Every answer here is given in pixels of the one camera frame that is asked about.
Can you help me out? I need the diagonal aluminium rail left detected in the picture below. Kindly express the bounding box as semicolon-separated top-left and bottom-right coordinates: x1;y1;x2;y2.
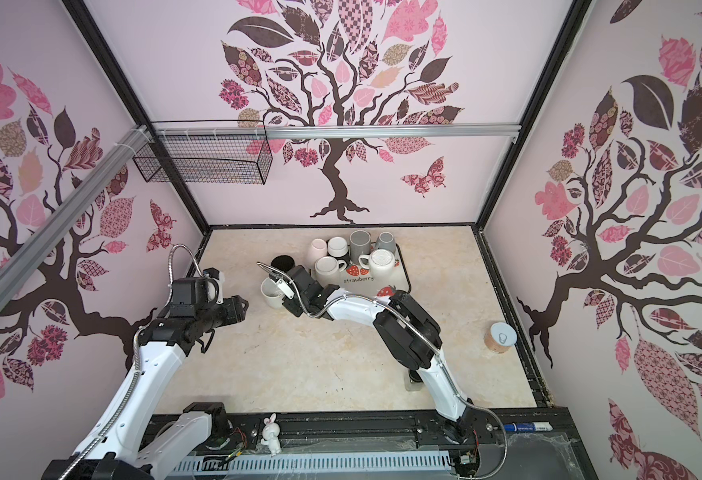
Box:
0;125;150;312

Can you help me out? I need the cream mug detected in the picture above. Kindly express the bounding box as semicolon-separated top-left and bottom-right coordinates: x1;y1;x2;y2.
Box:
260;278;284;310

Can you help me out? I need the right metal flexible conduit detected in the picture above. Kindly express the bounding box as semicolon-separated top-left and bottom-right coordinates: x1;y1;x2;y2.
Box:
256;261;509;480

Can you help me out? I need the white rabbit figurine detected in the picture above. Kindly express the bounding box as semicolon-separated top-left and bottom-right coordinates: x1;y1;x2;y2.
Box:
260;413;282;456

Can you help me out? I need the white slotted cable duct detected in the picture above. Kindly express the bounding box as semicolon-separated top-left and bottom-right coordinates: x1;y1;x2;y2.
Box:
168;451;452;479

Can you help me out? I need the small grey mug right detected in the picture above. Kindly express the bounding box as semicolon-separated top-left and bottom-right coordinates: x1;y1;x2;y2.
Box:
375;232;396;254

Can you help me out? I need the white round mug centre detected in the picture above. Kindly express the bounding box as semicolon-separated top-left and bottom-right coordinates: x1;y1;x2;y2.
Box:
359;249;396;278

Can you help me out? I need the pink upside-down mug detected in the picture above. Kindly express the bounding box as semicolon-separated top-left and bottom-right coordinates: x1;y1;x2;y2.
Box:
304;238;327;270

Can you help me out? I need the black mug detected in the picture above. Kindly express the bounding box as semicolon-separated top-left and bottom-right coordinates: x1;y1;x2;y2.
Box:
270;255;296;273

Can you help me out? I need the tall grey mug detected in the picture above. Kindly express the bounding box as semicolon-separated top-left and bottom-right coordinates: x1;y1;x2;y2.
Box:
349;230;372;265

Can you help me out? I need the white strawberry tray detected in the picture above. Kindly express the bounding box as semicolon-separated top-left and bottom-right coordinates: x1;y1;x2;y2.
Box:
310;246;412;298

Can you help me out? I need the black front base frame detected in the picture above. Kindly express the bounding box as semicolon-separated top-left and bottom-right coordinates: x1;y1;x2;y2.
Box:
78;407;599;480

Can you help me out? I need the blue white marker pen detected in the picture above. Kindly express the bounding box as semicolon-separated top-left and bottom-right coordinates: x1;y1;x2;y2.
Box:
503;422;554;433

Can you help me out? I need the black wire basket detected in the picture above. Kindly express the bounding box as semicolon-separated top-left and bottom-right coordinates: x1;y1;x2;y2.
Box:
132;120;274;185

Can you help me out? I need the horizontal aluminium rail back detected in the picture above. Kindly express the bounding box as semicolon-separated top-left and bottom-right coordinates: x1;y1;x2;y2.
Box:
155;123;521;140

